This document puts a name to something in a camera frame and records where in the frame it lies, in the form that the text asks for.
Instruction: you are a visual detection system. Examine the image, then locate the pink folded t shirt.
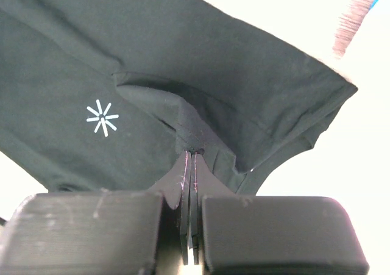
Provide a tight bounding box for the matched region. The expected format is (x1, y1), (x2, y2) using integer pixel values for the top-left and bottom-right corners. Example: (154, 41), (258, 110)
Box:
(332, 0), (374, 59)

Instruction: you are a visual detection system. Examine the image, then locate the black t shirt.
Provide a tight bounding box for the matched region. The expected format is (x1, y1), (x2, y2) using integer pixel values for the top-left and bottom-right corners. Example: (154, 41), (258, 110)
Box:
(1, 0), (357, 195)

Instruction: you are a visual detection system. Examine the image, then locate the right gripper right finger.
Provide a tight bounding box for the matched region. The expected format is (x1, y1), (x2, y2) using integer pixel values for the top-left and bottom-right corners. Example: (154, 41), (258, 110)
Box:
(191, 154), (369, 274)

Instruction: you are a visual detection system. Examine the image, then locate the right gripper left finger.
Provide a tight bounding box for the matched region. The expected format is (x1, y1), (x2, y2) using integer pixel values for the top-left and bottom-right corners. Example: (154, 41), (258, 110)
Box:
(1, 152), (191, 274)

